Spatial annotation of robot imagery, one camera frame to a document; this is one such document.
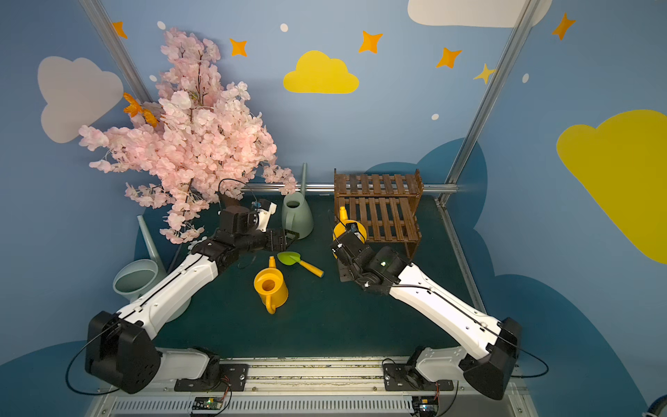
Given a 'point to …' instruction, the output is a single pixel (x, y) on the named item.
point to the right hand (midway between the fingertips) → (351, 259)
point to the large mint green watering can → (135, 276)
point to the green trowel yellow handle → (291, 258)
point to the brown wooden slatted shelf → (387, 204)
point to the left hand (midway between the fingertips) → (289, 230)
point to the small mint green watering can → (296, 213)
